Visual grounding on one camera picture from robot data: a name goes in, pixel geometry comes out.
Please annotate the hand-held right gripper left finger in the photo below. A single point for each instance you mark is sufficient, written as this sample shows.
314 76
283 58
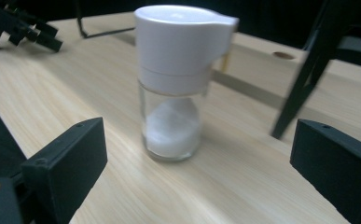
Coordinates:
66 161

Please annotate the black metal stand foot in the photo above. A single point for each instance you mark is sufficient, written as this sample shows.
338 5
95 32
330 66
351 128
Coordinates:
103 32

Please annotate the glass jar with white lid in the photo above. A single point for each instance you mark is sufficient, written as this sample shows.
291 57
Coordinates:
181 62

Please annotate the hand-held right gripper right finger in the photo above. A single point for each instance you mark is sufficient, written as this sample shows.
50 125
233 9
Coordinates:
340 161

